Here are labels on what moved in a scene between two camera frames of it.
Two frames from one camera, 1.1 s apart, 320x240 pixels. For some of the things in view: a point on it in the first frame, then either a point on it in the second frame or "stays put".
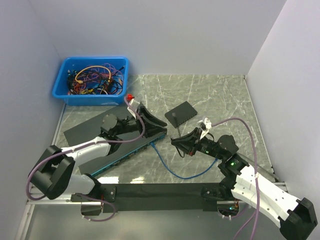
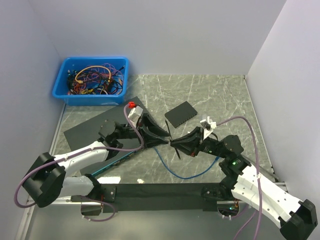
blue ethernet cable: x=182 y=177 stays put
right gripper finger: x=187 y=146 stays put
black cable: x=174 y=115 -> x=170 y=136
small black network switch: x=180 y=114 stays put
